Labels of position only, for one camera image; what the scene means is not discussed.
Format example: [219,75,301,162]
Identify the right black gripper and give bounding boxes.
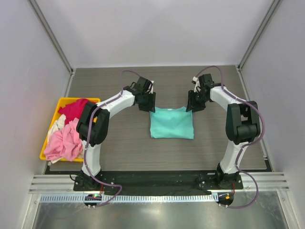
[186,90,209,113]

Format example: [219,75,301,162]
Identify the teal t shirt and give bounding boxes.
[150,106,194,140]

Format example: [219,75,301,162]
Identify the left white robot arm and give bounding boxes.
[73,77,156,191]

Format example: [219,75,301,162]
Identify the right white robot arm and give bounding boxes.
[186,74,261,189]

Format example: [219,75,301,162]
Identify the magenta t shirt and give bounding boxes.
[58,97,101,125]

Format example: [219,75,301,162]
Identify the yellow plastic bin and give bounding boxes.
[39,97,101,163]

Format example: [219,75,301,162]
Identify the light pink t shirt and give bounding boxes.
[44,121,83,161]

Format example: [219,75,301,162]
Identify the cream white t shirt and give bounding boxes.
[47,114,66,143]

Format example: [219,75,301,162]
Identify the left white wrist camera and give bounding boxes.
[149,81,154,94]

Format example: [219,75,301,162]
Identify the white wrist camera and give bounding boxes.
[192,76,201,93]
[149,81,154,94]

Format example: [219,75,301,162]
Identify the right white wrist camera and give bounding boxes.
[192,76,201,93]

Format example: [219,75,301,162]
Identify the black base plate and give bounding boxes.
[73,170,244,195]

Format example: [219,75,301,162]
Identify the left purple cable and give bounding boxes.
[82,70,143,208]

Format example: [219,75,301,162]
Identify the perforated metal cable rail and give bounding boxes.
[40,193,218,204]

